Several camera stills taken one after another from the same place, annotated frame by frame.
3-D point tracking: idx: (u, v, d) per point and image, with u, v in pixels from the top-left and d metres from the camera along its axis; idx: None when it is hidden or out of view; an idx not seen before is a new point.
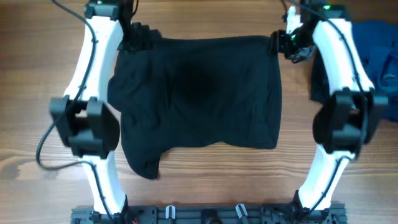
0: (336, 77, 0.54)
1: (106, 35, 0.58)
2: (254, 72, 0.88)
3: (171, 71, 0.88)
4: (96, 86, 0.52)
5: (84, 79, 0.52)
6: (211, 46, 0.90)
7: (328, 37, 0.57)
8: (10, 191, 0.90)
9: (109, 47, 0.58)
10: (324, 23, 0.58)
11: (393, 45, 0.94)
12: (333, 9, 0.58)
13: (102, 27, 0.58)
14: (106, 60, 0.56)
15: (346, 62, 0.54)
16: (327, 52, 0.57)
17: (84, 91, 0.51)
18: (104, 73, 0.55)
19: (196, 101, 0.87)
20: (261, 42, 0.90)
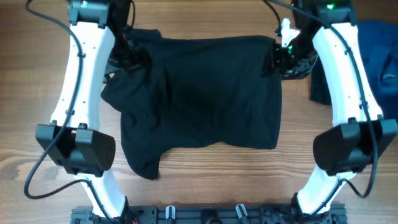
0: (339, 96, 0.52)
1: (94, 47, 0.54)
2: (255, 71, 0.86)
3: (171, 70, 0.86)
4: (85, 110, 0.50)
5: (71, 104, 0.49)
6: (212, 45, 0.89)
7: (331, 46, 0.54)
8: (9, 192, 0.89)
9: (99, 60, 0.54)
10: (327, 30, 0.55)
11: (393, 44, 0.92)
12: (337, 9, 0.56)
13: (89, 37, 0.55)
14: (97, 74, 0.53)
15: (352, 83, 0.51)
16: (329, 68, 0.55)
17: (71, 117, 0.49)
18: (95, 91, 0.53)
19: (196, 102, 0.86)
20: (261, 42, 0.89)
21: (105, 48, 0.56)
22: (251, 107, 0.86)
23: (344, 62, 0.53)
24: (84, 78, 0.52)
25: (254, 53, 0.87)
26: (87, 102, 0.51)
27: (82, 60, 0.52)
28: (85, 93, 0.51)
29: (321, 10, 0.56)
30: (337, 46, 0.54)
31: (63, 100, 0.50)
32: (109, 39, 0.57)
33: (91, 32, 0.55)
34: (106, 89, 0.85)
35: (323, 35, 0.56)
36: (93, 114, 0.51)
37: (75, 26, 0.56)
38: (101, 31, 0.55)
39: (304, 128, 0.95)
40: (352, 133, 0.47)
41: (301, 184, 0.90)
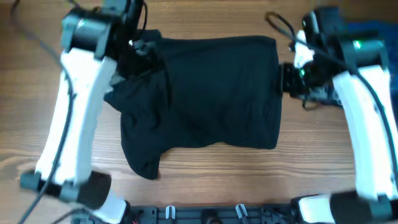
0: (369, 165, 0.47)
1: (87, 85, 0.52)
2: (255, 73, 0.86)
3: (171, 71, 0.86)
4: (71, 163, 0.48)
5: (57, 157, 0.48)
6: (213, 47, 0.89)
7: (360, 102, 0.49)
8: (10, 191, 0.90)
9: (91, 99, 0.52)
10: (354, 78, 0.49)
11: (393, 44, 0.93)
12: (365, 46, 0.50)
13: (85, 71, 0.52)
14: (87, 117, 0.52)
15: (384, 150, 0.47)
16: (354, 119, 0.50)
17: (58, 169, 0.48)
18: (84, 135, 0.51)
19: (196, 102, 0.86)
20: (260, 43, 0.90)
21: (101, 81, 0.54)
22: (251, 107, 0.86)
23: (375, 124, 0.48)
24: (74, 122, 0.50)
25: (254, 55, 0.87)
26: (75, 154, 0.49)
27: (73, 99, 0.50)
28: (75, 140, 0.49)
29: (347, 48, 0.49)
30: (366, 102, 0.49)
31: (50, 145, 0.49)
32: (107, 70, 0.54)
33: (86, 64, 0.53)
34: None
35: (350, 85, 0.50)
36: (83, 159, 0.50)
37: (68, 54, 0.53)
38: (96, 65, 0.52)
39: (305, 129, 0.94)
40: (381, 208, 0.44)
41: (300, 184, 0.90)
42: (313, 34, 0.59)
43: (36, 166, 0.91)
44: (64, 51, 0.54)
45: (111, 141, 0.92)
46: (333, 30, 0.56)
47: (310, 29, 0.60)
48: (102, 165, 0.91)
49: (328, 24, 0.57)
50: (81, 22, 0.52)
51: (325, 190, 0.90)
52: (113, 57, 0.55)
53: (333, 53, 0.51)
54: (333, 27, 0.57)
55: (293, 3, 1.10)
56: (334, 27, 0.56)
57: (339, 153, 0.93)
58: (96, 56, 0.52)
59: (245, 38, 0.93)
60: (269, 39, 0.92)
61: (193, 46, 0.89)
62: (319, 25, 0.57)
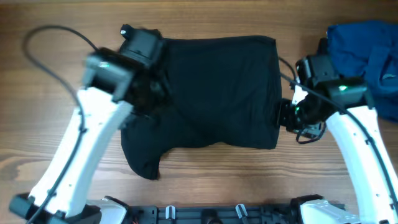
0: (367, 193, 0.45)
1: (101, 122, 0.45)
2: (255, 72, 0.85)
3: (171, 70, 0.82)
4: (66, 199, 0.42)
5: (55, 186, 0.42)
6: (212, 46, 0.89)
7: (349, 135, 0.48)
8: (9, 192, 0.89)
9: (102, 137, 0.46)
10: (344, 115, 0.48)
11: (393, 44, 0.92)
12: (352, 89, 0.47)
13: (97, 108, 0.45)
14: (95, 154, 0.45)
15: (379, 177, 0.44)
16: (347, 150, 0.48)
17: (50, 201, 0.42)
18: (86, 173, 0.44)
19: (196, 100, 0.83)
20: (261, 43, 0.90)
21: (112, 125, 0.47)
22: (252, 107, 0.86)
23: (365, 155, 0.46)
24: (80, 155, 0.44)
25: (255, 55, 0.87)
26: (74, 186, 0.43)
27: (83, 135, 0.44)
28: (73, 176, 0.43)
29: (333, 92, 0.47)
30: (354, 134, 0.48)
31: (48, 175, 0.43)
32: (123, 114, 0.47)
33: (102, 104, 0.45)
34: None
35: (338, 120, 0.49)
36: (79, 198, 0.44)
37: (84, 90, 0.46)
38: (112, 106, 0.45)
39: None
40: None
41: (301, 184, 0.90)
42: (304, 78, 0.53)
43: (35, 167, 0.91)
44: (80, 88, 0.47)
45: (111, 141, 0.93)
46: (325, 76, 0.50)
47: (301, 72, 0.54)
48: (102, 165, 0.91)
49: (319, 68, 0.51)
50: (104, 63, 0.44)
51: (325, 190, 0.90)
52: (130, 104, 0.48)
53: (322, 101, 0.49)
54: (323, 72, 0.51)
55: (293, 3, 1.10)
56: (324, 70, 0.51)
57: (339, 153, 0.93)
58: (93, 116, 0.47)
59: (247, 38, 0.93)
60: (270, 39, 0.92)
61: (192, 46, 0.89)
62: (311, 68, 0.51)
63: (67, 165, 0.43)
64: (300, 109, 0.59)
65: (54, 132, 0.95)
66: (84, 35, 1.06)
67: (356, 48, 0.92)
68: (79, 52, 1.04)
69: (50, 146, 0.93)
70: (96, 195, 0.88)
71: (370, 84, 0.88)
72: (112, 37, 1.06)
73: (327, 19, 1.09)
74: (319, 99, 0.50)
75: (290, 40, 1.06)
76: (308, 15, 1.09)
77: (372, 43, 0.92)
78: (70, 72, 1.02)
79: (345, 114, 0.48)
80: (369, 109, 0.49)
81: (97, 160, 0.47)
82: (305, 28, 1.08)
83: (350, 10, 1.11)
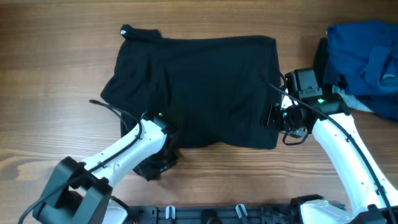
0: (353, 185, 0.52)
1: (150, 139, 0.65)
2: (254, 72, 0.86)
3: (170, 71, 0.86)
4: (112, 173, 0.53)
5: (108, 160, 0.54)
6: (211, 46, 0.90)
7: (333, 137, 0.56)
8: (9, 191, 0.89)
9: (146, 147, 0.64)
10: (324, 120, 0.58)
11: (393, 45, 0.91)
12: (329, 102, 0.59)
13: (152, 129, 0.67)
14: (135, 158, 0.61)
15: (361, 169, 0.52)
16: (333, 151, 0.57)
17: (100, 168, 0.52)
18: (127, 165, 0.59)
19: (196, 100, 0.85)
20: (260, 43, 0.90)
21: (155, 145, 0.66)
22: (252, 107, 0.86)
23: (348, 151, 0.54)
24: (130, 152, 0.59)
25: (254, 55, 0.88)
26: (120, 167, 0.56)
27: (136, 140, 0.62)
28: (122, 161, 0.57)
29: (313, 104, 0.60)
30: (338, 136, 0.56)
31: (103, 154, 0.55)
32: (160, 143, 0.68)
33: (156, 129, 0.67)
34: (106, 88, 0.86)
35: (321, 126, 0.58)
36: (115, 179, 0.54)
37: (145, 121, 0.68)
38: (159, 134, 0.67)
39: None
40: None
41: (301, 184, 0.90)
42: (292, 89, 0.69)
43: (35, 166, 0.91)
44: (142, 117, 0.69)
45: (111, 141, 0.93)
46: (308, 89, 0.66)
47: (290, 83, 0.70)
48: None
49: (305, 83, 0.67)
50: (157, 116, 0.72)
51: (326, 189, 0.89)
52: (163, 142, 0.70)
53: (305, 113, 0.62)
54: (308, 86, 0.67)
55: (293, 3, 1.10)
56: (310, 85, 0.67)
57: None
58: (137, 135, 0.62)
59: (245, 38, 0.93)
60: (270, 39, 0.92)
61: (190, 46, 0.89)
62: (298, 83, 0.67)
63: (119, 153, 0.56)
64: (286, 114, 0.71)
65: (54, 132, 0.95)
66: (84, 35, 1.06)
67: (355, 48, 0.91)
68: (79, 52, 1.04)
69: (50, 146, 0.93)
70: None
71: (370, 84, 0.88)
72: (112, 37, 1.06)
73: (327, 18, 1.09)
74: (303, 111, 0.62)
75: (290, 40, 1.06)
76: (308, 14, 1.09)
77: (371, 43, 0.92)
78: (70, 72, 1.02)
79: (326, 120, 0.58)
80: (346, 116, 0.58)
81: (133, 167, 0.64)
82: (305, 28, 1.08)
83: (351, 10, 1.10)
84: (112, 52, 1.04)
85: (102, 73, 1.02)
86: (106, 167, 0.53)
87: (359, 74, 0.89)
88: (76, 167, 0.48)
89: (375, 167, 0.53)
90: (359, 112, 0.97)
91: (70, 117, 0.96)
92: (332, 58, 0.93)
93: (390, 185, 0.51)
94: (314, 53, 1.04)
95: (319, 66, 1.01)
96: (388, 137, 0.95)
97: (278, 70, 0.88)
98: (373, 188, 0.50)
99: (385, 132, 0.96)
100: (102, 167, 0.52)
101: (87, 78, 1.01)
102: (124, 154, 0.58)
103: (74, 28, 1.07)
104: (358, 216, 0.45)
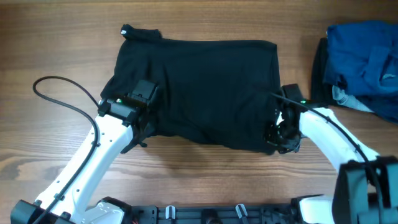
0: (336, 154, 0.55)
1: (111, 140, 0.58)
2: (253, 73, 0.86)
3: (170, 73, 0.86)
4: (73, 200, 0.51)
5: (64, 190, 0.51)
6: (212, 48, 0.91)
7: (313, 122, 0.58)
8: (9, 191, 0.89)
9: (110, 151, 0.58)
10: (307, 112, 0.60)
11: (393, 44, 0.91)
12: (310, 104, 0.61)
13: (110, 128, 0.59)
14: (100, 166, 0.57)
15: (339, 138, 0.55)
16: (317, 136, 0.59)
17: (58, 201, 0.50)
18: (91, 181, 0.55)
19: (196, 99, 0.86)
20: (262, 46, 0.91)
21: (120, 142, 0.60)
22: (253, 111, 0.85)
23: (328, 130, 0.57)
24: (89, 166, 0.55)
25: (254, 56, 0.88)
26: (81, 191, 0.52)
27: (94, 149, 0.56)
28: (81, 183, 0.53)
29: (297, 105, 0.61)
30: (318, 120, 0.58)
31: (58, 182, 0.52)
32: (127, 135, 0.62)
33: (115, 126, 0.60)
34: (106, 88, 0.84)
35: (304, 118, 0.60)
36: (81, 205, 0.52)
37: (101, 117, 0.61)
38: (122, 128, 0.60)
39: None
40: (359, 175, 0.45)
41: (300, 183, 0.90)
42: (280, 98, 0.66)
43: (35, 166, 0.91)
44: (97, 113, 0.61)
45: None
46: None
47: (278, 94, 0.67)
48: None
49: (293, 93, 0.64)
50: (118, 100, 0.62)
51: (326, 190, 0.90)
52: (133, 130, 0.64)
53: (291, 114, 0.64)
54: (295, 96, 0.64)
55: (293, 3, 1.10)
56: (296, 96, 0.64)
57: None
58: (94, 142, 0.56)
59: (245, 43, 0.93)
60: (271, 44, 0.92)
61: (191, 48, 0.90)
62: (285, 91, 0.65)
63: (76, 176, 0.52)
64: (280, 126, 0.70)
65: (54, 132, 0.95)
66: (84, 35, 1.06)
67: (355, 48, 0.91)
68: (79, 52, 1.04)
69: (50, 146, 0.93)
70: (97, 195, 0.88)
71: (370, 84, 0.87)
72: (112, 37, 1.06)
73: (327, 18, 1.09)
74: (290, 112, 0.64)
75: (290, 40, 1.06)
76: (308, 14, 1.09)
77: (371, 43, 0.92)
78: (70, 72, 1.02)
79: (307, 111, 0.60)
80: (325, 109, 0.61)
81: (106, 168, 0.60)
82: (305, 27, 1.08)
83: (350, 10, 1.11)
84: (112, 52, 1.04)
85: (103, 72, 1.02)
86: (64, 199, 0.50)
87: (359, 74, 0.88)
88: (33, 207, 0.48)
89: (351, 134, 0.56)
90: (359, 112, 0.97)
91: (70, 117, 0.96)
92: (331, 57, 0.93)
93: (364, 145, 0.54)
94: (313, 53, 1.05)
95: (316, 66, 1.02)
96: (389, 137, 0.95)
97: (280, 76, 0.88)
98: (351, 150, 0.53)
99: (386, 132, 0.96)
100: (60, 198, 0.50)
101: (87, 78, 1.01)
102: (84, 172, 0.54)
103: (73, 28, 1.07)
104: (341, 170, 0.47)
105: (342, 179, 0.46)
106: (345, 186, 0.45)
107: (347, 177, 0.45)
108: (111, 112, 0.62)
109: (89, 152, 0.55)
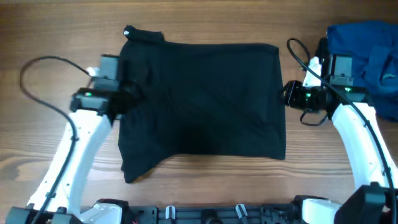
0: (362, 164, 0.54)
1: (89, 132, 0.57)
2: (252, 77, 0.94)
3: (171, 78, 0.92)
4: (65, 196, 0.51)
5: (53, 187, 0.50)
6: (212, 52, 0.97)
7: (351, 121, 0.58)
8: (9, 192, 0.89)
9: (91, 144, 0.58)
10: (347, 106, 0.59)
11: (394, 43, 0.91)
12: (354, 92, 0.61)
13: (86, 122, 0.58)
14: (84, 159, 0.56)
15: (372, 150, 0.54)
16: (348, 136, 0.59)
17: (51, 200, 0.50)
18: (79, 177, 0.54)
19: (193, 102, 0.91)
20: (262, 50, 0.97)
21: (100, 131, 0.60)
22: (249, 114, 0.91)
23: (362, 135, 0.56)
24: (73, 162, 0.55)
25: (254, 61, 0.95)
26: (71, 185, 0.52)
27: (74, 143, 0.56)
28: (70, 178, 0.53)
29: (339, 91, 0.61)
30: (357, 119, 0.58)
31: (47, 182, 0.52)
32: (105, 125, 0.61)
33: (89, 117, 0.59)
34: None
35: (344, 111, 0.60)
36: (73, 200, 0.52)
37: (74, 113, 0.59)
38: (96, 118, 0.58)
39: (305, 128, 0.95)
40: (379, 200, 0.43)
41: (301, 183, 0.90)
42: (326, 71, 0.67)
43: (35, 167, 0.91)
44: (71, 110, 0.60)
45: (111, 142, 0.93)
46: None
47: (325, 65, 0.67)
48: (102, 165, 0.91)
49: (338, 70, 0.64)
50: (87, 93, 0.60)
51: (326, 190, 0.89)
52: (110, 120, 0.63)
53: (329, 98, 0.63)
54: (341, 73, 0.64)
55: (293, 3, 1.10)
56: (342, 72, 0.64)
57: (340, 153, 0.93)
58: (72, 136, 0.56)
59: (247, 46, 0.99)
60: (273, 46, 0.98)
61: (191, 52, 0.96)
62: (333, 66, 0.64)
63: (60, 173, 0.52)
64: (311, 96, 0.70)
65: (55, 132, 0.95)
66: (84, 35, 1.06)
67: (355, 49, 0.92)
68: (79, 52, 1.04)
69: (50, 146, 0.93)
70: (97, 196, 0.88)
71: (370, 84, 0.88)
72: (112, 37, 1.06)
73: (327, 19, 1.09)
74: (329, 96, 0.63)
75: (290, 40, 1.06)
76: (308, 15, 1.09)
77: (371, 43, 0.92)
78: (70, 71, 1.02)
79: (349, 106, 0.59)
80: (368, 105, 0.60)
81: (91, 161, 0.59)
82: (305, 28, 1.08)
83: (350, 10, 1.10)
84: (112, 52, 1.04)
85: None
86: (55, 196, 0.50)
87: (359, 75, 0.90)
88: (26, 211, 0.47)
89: (385, 152, 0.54)
90: None
91: None
92: None
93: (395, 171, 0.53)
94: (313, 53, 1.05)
95: None
96: (391, 137, 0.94)
97: (280, 82, 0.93)
98: (380, 169, 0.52)
99: (388, 131, 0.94)
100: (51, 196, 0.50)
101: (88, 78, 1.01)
102: (71, 170, 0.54)
103: (73, 28, 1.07)
104: (360, 189, 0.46)
105: (360, 198, 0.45)
106: (359, 205, 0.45)
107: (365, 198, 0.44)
108: (82, 107, 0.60)
109: (70, 148, 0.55)
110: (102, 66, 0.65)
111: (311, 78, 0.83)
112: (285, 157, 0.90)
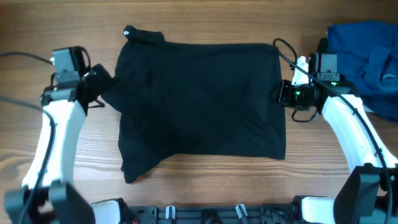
0: (354, 149, 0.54)
1: (66, 116, 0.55)
2: (252, 77, 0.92)
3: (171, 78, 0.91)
4: (58, 168, 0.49)
5: (44, 164, 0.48)
6: (212, 52, 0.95)
7: (340, 111, 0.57)
8: (9, 191, 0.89)
9: (71, 125, 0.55)
10: (335, 98, 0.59)
11: (393, 44, 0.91)
12: (341, 86, 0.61)
13: (60, 109, 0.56)
14: (68, 139, 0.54)
15: (362, 135, 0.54)
16: (339, 126, 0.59)
17: (44, 175, 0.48)
18: (66, 153, 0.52)
19: (193, 103, 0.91)
20: (262, 51, 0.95)
21: (77, 113, 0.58)
22: (249, 114, 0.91)
23: (351, 122, 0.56)
24: (56, 142, 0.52)
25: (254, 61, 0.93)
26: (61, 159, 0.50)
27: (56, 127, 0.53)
28: (59, 153, 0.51)
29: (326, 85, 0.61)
30: (345, 109, 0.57)
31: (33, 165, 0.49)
32: (79, 109, 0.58)
33: (62, 105, 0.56)
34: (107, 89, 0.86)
35: (332, 103, 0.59)
36: (67, 170, 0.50)
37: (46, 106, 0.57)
38: (71, 104, 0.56)
39: (305, 128, 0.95)
40: (374, 178, 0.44)
41: (301, 183, 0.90)
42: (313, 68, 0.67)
43: None
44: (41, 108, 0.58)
45: (111, 141, 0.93)
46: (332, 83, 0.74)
47: (311, 63, 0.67)
48: (102, 165, 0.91)
49: (324, 66, 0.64)
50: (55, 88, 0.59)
51: (326, 190, 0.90)
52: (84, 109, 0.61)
53: (318, 93, 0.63)
54: (328, 70, 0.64)
55: (294, 3, 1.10)
56: (328, 68, 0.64)
57: (340, 153, 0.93)
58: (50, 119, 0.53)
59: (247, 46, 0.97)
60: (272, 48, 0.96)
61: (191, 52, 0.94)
62: (318, 65, 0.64)
63: (47, 152, 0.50)
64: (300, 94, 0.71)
65: None
66: (84, 35, 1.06)
67: (355, 49, 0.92)
68: None
69: None
70: (97, 195, 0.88)
71: (369, 84, 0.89)
72: (112, 37, 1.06)
73: (327, 19, 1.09)
74: (316, 91, 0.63)
75: (290, 40, 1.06)
76: (308, 15, 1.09)
77: (371, 44, 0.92)
78: None
79: (336, 98, 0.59)
80: (356, 98, 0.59)
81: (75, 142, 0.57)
82: (305, 28, 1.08)
83: (350, 10, 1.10)
84: (112, 52, 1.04)
85: None
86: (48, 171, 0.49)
87: (359, 75, 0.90)
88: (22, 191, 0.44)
89: (375, 135, 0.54)
90: None
91: None
92: None
93: (387, 151, 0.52)
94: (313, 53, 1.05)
95: None
96: (391, 137, 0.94)
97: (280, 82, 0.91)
98: (372, 152, 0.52)
99: (388, 132, 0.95)
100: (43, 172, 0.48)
101: None
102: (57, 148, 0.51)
103: (74, 28, 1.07)
104: (354, 172, 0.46)
105: (355, 180, 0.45)
106: (355, 186, 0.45)
107: (360, 179, 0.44)
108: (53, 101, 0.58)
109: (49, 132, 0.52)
110: (56, 60, 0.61)
111: (300, 75, 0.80)
112: (284, 158, 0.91)
